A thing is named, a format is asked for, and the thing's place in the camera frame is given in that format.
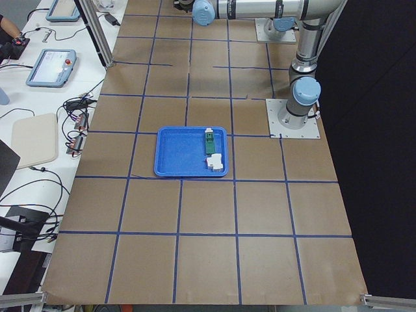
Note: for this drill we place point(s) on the green terminal block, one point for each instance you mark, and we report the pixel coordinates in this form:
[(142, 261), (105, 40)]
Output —
[(209, 141)]

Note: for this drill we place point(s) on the white circuit breaker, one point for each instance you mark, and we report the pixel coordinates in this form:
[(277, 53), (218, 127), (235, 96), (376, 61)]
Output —
[(214, 162)]

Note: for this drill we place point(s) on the blue plastic tray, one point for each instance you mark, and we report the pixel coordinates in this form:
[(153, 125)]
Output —
[(180, 152)]

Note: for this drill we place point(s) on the red usb hub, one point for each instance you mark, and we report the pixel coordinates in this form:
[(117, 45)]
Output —
[(81, 122), (74, 146)]

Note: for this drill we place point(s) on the black power adapter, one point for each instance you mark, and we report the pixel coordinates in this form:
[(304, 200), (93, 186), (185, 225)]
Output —
[(112, 20)]

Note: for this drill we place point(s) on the beige pad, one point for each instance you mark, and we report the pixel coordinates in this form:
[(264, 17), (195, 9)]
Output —
[(35, 140)]

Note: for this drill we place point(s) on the near teach pendant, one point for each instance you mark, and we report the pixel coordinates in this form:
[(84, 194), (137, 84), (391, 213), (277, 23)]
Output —
[(52, 68)]

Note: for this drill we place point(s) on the teach pendant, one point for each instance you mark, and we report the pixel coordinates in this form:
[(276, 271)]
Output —
[(52, 68), (63, 11)]

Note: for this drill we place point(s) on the black laptop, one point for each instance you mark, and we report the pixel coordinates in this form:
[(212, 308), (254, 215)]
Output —
[(8, 164)]

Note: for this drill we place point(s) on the far teach pendant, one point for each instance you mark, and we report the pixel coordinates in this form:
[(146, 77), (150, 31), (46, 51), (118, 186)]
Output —
[(63, 11)]

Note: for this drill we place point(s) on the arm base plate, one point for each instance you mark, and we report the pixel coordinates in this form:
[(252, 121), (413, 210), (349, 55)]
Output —
[(282, 124), (287, 38)]

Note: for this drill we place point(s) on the aluminium frame post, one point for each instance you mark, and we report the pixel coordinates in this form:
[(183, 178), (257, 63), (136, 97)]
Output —
[(93, 26)]

